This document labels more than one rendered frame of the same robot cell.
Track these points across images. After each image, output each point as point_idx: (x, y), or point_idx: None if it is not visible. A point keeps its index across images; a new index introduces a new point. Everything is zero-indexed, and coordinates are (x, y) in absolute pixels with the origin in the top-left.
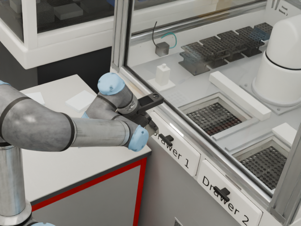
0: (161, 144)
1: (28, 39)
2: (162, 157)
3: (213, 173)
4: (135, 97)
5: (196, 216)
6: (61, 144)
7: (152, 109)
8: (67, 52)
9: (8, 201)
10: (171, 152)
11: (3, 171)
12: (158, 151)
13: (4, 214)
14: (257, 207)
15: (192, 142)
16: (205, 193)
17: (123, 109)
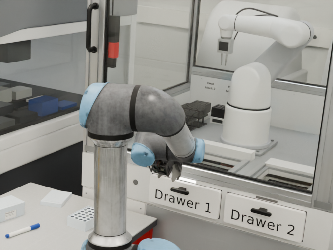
0: (169, 204)
1: None
2: (170, 222)
3: (244, 200)
4: None
5: None
6: (182, 121)
7: (149, 173)
8: (14, 160)
9: (119, 214)
10: (184, 206)
11: (118, 174)
12: (163, 218)
13: (114, 233)
14: (299, 210)
15: (209, 183)
16: (234, 231)
17: None
